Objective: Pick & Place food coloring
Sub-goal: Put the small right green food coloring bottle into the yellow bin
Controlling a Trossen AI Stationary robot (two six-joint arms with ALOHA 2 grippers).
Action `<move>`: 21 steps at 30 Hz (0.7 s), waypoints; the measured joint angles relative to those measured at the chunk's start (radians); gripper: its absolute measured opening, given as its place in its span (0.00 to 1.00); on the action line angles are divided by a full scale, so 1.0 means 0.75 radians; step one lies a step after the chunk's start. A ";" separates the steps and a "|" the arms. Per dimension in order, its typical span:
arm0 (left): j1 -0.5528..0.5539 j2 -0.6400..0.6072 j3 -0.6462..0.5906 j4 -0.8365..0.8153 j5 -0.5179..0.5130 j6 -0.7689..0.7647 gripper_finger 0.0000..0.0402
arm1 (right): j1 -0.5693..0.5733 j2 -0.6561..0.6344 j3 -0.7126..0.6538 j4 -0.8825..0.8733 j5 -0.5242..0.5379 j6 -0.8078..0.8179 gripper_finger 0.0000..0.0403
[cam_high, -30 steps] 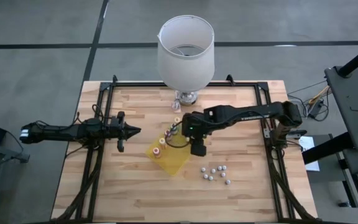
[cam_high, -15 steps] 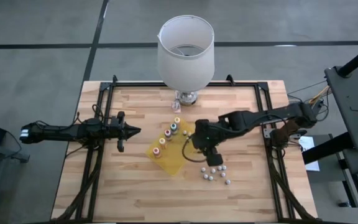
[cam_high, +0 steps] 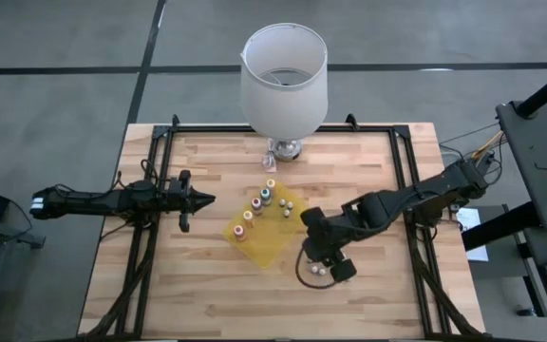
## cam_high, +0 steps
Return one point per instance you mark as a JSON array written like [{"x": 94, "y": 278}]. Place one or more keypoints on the slim orange bottle yellow cap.
[{"x": 270, "y": 183}]

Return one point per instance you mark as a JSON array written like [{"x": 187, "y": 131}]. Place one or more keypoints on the black stand pole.
[{"x": 546, "y": 90}]

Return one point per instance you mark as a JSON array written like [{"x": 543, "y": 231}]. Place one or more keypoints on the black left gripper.
[{"x": 170, "y": 198}]

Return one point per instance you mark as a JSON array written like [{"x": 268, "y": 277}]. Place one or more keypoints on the white paper sheet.
[{"x": 470, "y": 221}]

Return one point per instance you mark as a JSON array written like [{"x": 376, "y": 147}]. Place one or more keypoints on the yellow translucent plastic bin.
[{"x": 269, "y": 237}]

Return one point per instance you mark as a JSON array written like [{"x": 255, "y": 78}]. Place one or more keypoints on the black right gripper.
[{"x": 323, "y": 237}]

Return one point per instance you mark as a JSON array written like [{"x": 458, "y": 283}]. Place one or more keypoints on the black stand strut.
[{"x": 496, "y": 228}]

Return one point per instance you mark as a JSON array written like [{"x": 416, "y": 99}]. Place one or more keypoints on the black side desk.
[{"x": 544, "y": 157}]

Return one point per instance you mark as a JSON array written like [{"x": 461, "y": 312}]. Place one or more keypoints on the black aluminium table frame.
[{"x": 207, "y": 128}]

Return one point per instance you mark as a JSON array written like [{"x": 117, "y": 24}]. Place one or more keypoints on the small green dropper bottle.
[{"x": 290, "y": 205}]

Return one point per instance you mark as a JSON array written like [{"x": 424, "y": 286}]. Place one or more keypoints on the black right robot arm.
[{"x": 420, "y": 195}]

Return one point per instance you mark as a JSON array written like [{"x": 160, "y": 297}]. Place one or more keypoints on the white lamp shade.
[{"x": 283, "y": 104}]

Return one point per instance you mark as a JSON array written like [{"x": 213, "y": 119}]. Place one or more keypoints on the grey side cart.
[{"x": 17, "y": 240}]

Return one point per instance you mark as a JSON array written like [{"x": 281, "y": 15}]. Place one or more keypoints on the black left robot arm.
[{"x": 93, "y": 202}]

